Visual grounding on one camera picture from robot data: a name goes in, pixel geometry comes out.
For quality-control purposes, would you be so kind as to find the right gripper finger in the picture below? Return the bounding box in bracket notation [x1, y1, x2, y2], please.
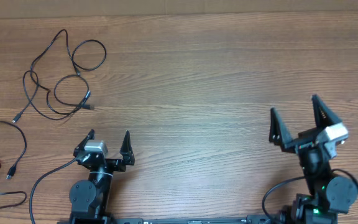
[268, 107, 293, 148]
[311, 95, 342, 128]

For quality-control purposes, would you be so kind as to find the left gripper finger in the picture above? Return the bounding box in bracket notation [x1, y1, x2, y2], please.
[120, 130, 134, 161]
[76, 129, 95, 149]

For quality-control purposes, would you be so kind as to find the separated black cable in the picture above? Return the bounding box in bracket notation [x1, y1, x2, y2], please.
[0, 120, 28, 218]

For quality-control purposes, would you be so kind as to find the thin black cable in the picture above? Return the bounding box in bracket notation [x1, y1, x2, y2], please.
[29, 29, 108, 91]

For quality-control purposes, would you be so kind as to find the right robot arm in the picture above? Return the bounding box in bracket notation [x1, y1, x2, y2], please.
[264, 95, 358, 223]

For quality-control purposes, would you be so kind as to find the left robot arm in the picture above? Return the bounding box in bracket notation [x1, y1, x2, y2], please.
[69, 129, 135, 223]

